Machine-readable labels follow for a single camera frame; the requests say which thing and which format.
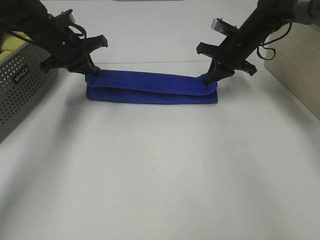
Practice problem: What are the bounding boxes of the yellow-green towel in basket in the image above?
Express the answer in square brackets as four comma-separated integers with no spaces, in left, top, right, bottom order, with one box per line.
[0,32,25,61]

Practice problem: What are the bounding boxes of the blue microfiber towel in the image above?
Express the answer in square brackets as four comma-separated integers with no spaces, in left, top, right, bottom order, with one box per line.
[85,69,218,105]

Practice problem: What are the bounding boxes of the grey perforated laundry basket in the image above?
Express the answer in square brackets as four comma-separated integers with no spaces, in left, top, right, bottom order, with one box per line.
[0,43,59,141]

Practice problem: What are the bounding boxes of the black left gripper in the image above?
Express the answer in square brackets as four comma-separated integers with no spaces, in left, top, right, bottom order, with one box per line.
[39,23,108,76]

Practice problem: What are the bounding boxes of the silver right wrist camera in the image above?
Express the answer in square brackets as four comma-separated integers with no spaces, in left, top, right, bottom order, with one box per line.
[211,18,238,36]

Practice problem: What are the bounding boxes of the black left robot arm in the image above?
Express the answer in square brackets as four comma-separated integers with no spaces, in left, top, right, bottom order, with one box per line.
[0,0,108,75]

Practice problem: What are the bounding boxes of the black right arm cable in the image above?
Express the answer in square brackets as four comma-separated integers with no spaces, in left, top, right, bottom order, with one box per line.
[256,21,293,61]

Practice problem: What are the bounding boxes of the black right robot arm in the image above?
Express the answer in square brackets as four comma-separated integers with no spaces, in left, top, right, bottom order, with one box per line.
[196,0,320,85]

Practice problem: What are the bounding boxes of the beige storage bin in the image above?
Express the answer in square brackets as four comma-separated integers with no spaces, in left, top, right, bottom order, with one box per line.
[264,23,320,117]

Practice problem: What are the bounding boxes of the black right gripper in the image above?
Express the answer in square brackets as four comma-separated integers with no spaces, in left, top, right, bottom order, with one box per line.
[196,31,257,85]

